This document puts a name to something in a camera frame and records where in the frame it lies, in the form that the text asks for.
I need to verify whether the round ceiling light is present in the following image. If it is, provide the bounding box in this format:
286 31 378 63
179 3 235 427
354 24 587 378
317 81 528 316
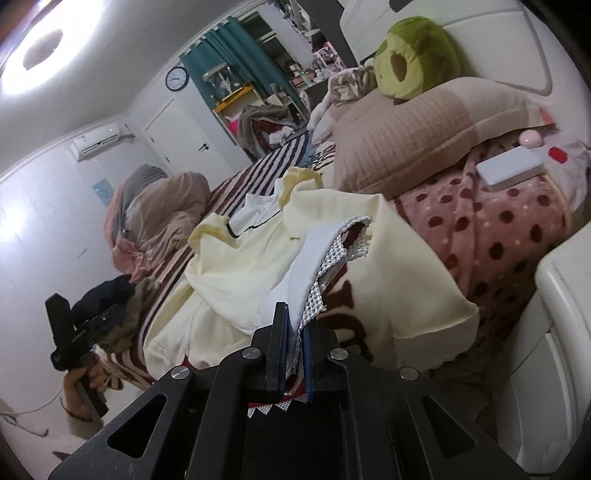
0 0 117 97

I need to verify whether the cream dress with white collar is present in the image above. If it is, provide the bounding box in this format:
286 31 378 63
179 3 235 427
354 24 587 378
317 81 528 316
144 167 481 376

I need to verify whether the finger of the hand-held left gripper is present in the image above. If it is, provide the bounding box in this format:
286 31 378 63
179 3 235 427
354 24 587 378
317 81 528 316
92 305 126 341

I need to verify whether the pink polka dot blanket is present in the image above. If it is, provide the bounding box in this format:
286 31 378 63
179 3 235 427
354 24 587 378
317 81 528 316
392 137 574 370

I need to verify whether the round wall clock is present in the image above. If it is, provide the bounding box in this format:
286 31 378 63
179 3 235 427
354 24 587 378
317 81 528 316
165 66 189 91

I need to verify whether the white nightstand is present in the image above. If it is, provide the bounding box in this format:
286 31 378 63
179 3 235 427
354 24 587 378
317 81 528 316
482 237 591 480

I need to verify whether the grey clothes heap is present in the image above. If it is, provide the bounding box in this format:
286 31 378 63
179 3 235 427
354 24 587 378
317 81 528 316
237 104 311 161

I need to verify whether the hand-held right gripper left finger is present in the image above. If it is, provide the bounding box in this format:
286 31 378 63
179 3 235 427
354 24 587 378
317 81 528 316
46 301 291 480

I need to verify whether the white air conditioner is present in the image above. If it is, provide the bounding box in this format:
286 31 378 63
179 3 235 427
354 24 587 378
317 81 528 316
69 122 136 162

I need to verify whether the pink round gadget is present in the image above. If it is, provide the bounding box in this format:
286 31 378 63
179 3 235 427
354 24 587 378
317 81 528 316
519 130 548 151

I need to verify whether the white cable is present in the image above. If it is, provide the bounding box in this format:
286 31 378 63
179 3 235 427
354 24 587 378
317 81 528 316
0 385 66 437

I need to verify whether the person's left hand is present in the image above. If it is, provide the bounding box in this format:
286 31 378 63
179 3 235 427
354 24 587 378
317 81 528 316
62 353 112 416

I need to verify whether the white headboard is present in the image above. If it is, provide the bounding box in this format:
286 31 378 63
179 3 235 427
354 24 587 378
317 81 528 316
339 0 563 99

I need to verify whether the pink cloth with red patch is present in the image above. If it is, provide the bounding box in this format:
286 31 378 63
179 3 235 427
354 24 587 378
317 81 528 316
542 136 591 215

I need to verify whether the white rectangular box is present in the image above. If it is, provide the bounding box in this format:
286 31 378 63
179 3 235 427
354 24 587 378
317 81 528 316
475 145 548 191

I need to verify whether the yellow framed shelf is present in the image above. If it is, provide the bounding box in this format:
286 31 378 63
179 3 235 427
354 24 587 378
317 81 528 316
203 66 260 118

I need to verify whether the teal curtain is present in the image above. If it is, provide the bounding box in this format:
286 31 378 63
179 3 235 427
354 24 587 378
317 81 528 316
180 11 311 118

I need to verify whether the beige quilted pillow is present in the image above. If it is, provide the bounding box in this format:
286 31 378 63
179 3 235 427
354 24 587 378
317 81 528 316
332 76 555 200

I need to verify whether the green avocado plush toy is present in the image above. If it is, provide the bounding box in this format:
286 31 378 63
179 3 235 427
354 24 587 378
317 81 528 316
374 16 461 100

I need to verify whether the white door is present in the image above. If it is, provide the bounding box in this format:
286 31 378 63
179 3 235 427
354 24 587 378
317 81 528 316
143 99 223 182

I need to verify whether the striped blanket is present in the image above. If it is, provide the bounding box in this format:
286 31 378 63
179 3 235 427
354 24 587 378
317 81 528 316
97 131 339 389

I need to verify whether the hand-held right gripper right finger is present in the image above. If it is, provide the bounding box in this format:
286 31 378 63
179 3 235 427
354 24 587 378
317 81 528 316
299 318 542 480

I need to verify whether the beige duvet heap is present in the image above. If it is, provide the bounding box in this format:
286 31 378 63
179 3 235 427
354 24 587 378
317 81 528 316
104 164 212 283

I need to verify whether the leopard print cloth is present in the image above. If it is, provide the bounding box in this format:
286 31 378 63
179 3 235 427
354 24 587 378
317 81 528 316
327 64 378 101

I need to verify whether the dark clothes pile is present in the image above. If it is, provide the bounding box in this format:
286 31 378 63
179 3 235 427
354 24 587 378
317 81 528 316
74 274 154 357

